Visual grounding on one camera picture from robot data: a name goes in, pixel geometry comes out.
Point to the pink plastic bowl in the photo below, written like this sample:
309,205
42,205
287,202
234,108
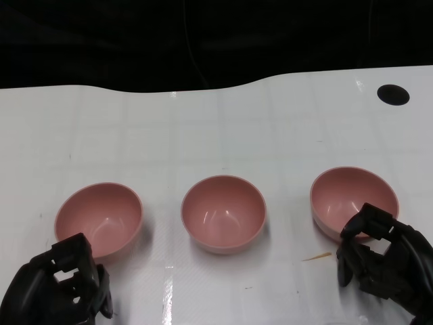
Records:
348,193
223,213
101,213

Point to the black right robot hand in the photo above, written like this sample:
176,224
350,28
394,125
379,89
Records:
406,271

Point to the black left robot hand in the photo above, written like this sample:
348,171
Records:
37,291

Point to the black round table grommet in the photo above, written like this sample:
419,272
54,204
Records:
393,94

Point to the thin wooden sliver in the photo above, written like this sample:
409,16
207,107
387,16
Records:
316,257

